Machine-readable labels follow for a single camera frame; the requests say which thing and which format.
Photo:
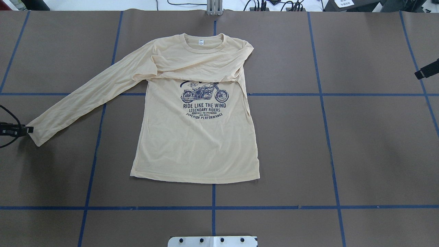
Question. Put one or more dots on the cream long-sleeve printed shirt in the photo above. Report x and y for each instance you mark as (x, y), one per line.
(197, 126)

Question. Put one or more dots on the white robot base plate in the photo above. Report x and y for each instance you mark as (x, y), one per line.
(213, 241)

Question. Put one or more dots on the grey aluminium frame post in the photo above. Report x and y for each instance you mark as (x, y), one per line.
(214, 7)

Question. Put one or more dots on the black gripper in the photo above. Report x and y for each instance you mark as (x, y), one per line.
(17, 130)

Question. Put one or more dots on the black power strip with plugs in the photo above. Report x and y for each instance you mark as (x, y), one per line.
(275, 5)

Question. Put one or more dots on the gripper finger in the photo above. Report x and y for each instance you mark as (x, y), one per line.
(428, 70)

